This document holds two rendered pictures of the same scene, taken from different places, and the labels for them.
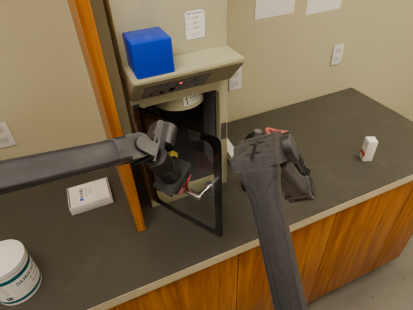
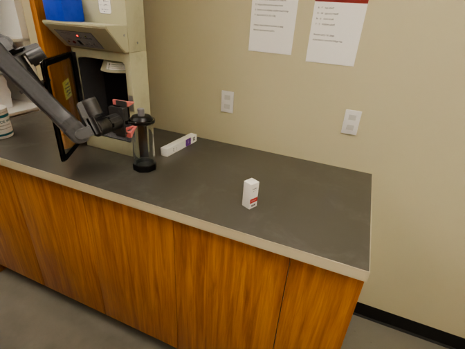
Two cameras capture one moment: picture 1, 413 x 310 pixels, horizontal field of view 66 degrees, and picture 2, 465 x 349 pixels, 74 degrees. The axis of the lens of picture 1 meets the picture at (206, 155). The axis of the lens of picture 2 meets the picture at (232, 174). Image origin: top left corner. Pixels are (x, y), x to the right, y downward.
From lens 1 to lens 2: 138 cm
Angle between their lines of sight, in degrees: 38
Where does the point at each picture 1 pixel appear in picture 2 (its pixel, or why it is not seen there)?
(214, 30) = (117, 10)
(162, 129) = (32, 48)
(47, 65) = not seen: hidden behind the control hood
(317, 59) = (322, 118)
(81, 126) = not seen: hidden behind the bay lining
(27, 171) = not seen: outside the picture
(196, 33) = (105, 9)
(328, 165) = (212, 190)
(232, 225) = (91, 172)
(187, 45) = (100, 17)
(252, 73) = (245, 103)
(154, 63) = (52, 10)
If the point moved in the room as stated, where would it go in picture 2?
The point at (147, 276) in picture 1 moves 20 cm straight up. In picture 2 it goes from (23, 160) to (11, 117)
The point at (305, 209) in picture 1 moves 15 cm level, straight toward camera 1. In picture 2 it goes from (137, 193) to (95, 199)
